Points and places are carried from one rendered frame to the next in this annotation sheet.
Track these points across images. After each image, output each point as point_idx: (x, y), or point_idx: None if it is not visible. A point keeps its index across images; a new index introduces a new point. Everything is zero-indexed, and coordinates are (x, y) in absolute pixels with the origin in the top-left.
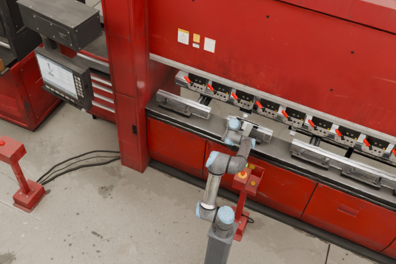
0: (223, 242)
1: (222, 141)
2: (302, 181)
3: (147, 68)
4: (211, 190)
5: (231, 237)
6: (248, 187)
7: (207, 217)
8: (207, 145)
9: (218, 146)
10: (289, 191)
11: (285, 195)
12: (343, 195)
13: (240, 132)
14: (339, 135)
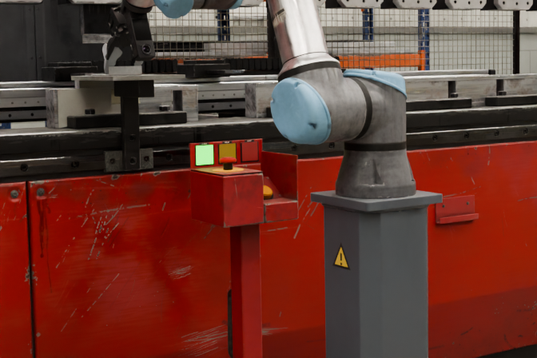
0: (421, 202)
1: (85, 155)
2: (336, 176)
3: None
4: None
5: (418, 191)
6: (266, 200)
7: (347, 100)
8: (33, 213)
9: (77, 187)
10: (320, 251)
11: (315, 280)
12: (432, 160)
13: (135, 71)
14: None
